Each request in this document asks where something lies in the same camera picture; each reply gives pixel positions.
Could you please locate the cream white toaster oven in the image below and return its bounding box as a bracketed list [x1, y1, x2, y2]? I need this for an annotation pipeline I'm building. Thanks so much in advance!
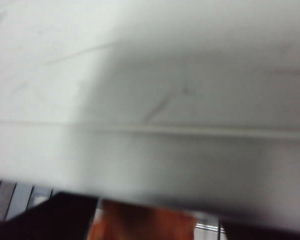
[0, 0, 300, 236]

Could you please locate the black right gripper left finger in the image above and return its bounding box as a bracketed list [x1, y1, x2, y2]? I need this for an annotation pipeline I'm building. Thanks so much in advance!
[0, 191, 101, 240]

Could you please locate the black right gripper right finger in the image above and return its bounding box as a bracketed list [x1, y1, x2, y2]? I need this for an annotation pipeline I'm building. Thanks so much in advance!
[220, 220, 300, 240]

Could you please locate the golden brown bread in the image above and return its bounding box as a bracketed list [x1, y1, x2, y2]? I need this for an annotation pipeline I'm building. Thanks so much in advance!
[86, 199, 199, 240]

